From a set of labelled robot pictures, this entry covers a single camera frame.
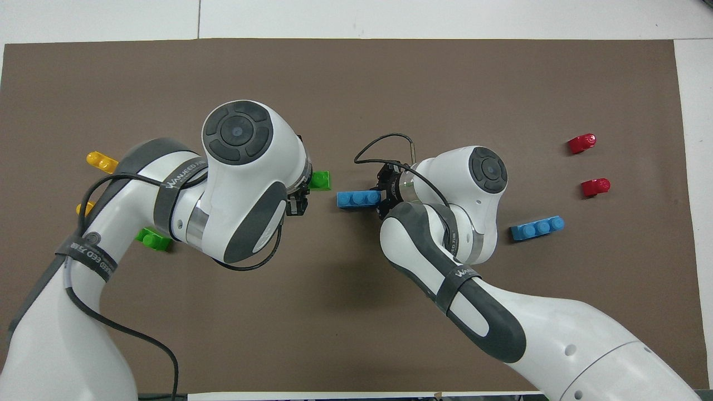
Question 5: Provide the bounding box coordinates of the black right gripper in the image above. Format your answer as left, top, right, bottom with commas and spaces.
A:
376, 162, 404, 222

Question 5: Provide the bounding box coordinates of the blue three-stud toy brick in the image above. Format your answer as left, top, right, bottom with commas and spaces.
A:
510, 216, 565, 241
336, 190, 383, 210

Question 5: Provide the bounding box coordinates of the brown table mat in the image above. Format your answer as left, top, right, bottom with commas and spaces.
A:
0, 38, 711, 397

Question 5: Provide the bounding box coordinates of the red one-stud toy brick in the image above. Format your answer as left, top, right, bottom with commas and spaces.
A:
568, 134, 597, 155
582, 178, 611, 198

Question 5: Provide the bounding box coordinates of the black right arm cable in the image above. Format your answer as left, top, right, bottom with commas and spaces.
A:
354, 133, 452, 207

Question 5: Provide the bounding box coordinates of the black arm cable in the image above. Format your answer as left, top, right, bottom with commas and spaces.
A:
354, 133, 452, 207
62, 172, 287, 401

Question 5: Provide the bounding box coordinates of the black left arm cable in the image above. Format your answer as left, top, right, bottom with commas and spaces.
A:
62, 172, 287, 401

